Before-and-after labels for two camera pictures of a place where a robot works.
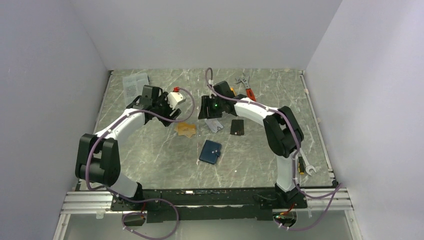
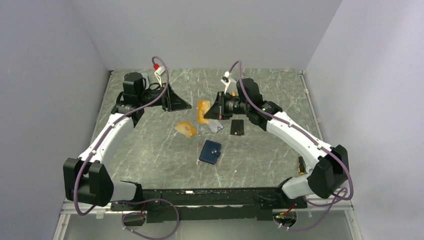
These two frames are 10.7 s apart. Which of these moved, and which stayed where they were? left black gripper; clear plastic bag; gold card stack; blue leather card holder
Moved: left black gripper
Stayed: gold card stack; clear plastic bag; blue leather card holder
